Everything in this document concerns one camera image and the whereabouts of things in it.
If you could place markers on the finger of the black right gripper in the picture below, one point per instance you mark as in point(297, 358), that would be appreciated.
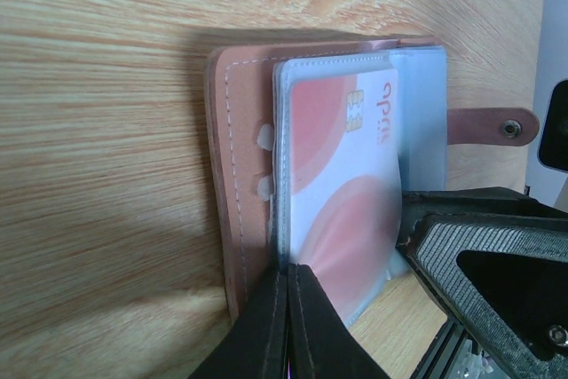
point(494, 260)

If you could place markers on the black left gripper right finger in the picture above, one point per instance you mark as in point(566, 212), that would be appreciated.
point(319, 344)

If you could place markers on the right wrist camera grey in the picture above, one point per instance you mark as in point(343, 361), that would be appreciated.
point(553, 148)

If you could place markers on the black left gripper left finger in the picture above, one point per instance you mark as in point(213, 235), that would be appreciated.
point(256, 344)

